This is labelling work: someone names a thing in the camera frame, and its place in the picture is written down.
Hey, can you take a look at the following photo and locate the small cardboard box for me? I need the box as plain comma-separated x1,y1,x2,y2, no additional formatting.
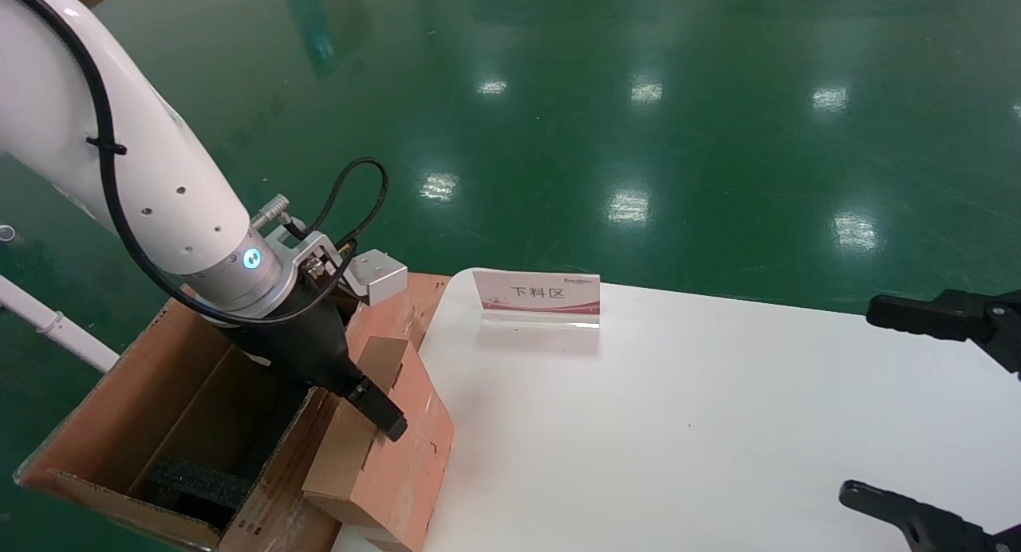
302,335,457,552

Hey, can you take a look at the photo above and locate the large open cardboard box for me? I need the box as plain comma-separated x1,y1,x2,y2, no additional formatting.
14,271,452,552

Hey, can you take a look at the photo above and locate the black foam insert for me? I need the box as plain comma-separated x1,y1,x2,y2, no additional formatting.
144,456,254,529

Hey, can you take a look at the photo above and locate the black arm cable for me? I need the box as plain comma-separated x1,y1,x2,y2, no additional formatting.
0,0,390,329

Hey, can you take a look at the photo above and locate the acrylic sign with Chinese text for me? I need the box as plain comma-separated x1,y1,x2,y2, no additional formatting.
472,270,601,331

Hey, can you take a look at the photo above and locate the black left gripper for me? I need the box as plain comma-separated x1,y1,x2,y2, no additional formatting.
230,295,409,444

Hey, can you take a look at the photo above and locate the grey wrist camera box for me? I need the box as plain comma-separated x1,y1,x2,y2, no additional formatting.
348,249,409,307

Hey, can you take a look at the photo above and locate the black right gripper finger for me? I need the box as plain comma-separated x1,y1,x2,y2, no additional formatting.
838,480,1021,552
866,289,1021,377

